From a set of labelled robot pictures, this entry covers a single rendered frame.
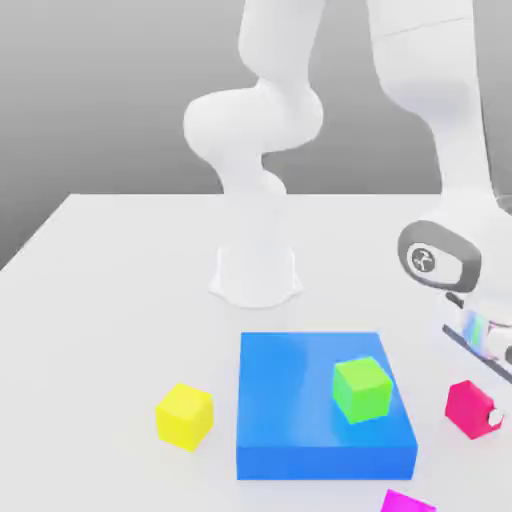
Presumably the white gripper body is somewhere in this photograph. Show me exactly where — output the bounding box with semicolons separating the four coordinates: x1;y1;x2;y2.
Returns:
441;323;512;399

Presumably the small red cube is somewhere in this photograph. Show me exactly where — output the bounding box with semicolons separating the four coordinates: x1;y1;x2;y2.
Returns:
444;379;505;441

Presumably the small magenta cube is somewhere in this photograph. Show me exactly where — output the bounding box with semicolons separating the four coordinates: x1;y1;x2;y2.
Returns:
379;488;438;512

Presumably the small green cube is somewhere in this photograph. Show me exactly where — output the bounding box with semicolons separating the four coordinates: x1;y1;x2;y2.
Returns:
332;355;395;426

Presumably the small yellow cube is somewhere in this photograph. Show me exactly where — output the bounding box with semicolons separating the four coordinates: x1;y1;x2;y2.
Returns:
154;382;216;454

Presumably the large blue box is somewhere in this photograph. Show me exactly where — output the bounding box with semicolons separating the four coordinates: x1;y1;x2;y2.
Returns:
235;330;420;482

